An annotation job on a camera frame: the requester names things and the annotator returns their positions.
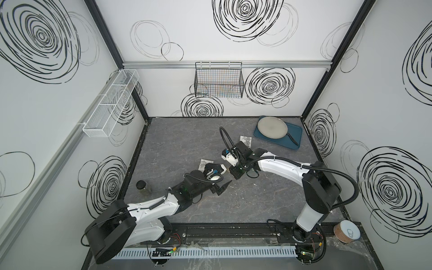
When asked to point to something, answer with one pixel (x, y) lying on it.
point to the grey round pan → (274, 127)
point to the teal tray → (295, 130)
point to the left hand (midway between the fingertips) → (224, 172)
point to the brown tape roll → (346, 232)
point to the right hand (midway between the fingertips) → (232, 171)
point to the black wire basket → (219, 80)
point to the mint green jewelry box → (238, 171)
